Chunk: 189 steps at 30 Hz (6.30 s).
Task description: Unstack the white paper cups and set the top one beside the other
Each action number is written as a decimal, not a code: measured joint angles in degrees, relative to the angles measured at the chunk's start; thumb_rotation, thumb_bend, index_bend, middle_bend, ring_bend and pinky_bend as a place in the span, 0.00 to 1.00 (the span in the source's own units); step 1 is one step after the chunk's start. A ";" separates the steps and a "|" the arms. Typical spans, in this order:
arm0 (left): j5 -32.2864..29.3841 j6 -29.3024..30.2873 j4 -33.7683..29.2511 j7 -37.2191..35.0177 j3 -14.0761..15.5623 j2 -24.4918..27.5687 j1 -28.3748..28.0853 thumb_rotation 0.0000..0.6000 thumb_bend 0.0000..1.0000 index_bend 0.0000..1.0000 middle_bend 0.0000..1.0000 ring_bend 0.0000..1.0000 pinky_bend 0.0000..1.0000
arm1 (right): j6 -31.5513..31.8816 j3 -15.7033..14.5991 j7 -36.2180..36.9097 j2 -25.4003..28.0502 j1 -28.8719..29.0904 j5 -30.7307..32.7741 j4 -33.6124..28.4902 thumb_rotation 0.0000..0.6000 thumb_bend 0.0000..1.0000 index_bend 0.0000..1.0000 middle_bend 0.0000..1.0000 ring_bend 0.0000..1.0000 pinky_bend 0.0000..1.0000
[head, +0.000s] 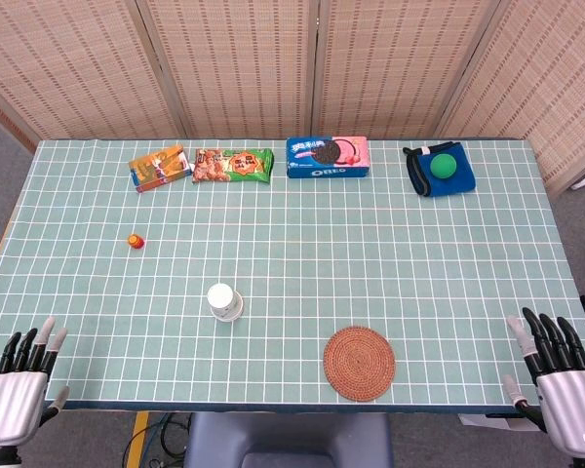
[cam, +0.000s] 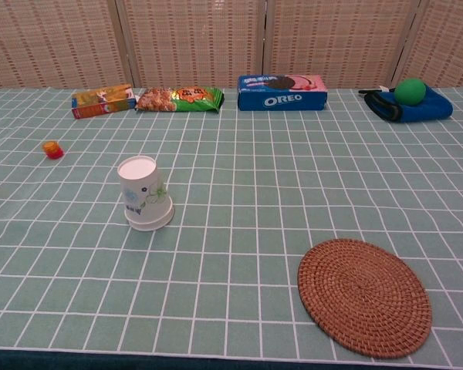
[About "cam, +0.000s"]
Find green ball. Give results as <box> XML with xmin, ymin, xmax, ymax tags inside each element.
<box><xmin>394</xmin><ymin>78</ymin><xmax>427</xmax><ymax>106</ymax></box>

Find small red orange cap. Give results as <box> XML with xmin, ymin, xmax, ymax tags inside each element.
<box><xmin>42</xmin><ymin>140</ymin><xmax>66</xmax><ymax>160</ymax></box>

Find black grey strap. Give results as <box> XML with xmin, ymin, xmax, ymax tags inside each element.
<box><xmin>357</xmin><ymin>87</ymin><xmax>404</xmax><ymax>123</ymax></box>

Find orange snack box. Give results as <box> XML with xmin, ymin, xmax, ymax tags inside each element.
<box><xmin>71</xmin><ymin>83</ymin><xmax>137</xmax><ymax>119</ymax></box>

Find woven bamboo screen panel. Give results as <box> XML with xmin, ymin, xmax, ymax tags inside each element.
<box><xmin>262</xmin><ymin>0</ymin><xmax>424</xmax><ymax>90</ymax></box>
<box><xmin>0</xmin><ymin>0</ymin><xmax>137</xmax><ymax>90</ymax></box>
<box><xmin>117</xmin><ymin>0</ymin><xmax>272</xmax><ymax>89</ymax></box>
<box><xmin>395</xmin><ymin>0</ymin><xmax>463</xmax><ymax>90</ymax></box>

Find blue Oreo cookie box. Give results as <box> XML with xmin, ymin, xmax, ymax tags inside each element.
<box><xmin>237</xmin><ymin>74</ymin><xmax>329</xmax><ymax>112</ymax></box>

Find green snack bag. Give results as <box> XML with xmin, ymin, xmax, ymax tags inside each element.
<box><xmin>134</xmin><ymin>86</ymin><xmax>225</xmax><ymax>115</ymax></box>

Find green white grid tablecloth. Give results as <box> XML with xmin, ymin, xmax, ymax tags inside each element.
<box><xmin>0</xmin><ymin>86</ymin><xmax>463</xmax><ymax>358</ymax></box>

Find blue folded cloth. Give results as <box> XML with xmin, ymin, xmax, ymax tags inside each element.
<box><xmin>364</xmin><ymin>83</ymin><xmax>455</xmax><ymax>124</ymax></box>

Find round brown rattan coaster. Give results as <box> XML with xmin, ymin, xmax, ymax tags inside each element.
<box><xmin>297</xmin><ymin>238</ymin><xmax>433</xmax><ymax>360</ymax></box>

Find white paper cup flower print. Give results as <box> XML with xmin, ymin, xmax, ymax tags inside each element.
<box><xmin>117</xmin><ymin>155</ymin><xmax>174</xmax><ymax>227</ymax></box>
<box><xmin>123</xmin><ymin>210</ymin><xmax>175</xmax><ymax>232</ymax></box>

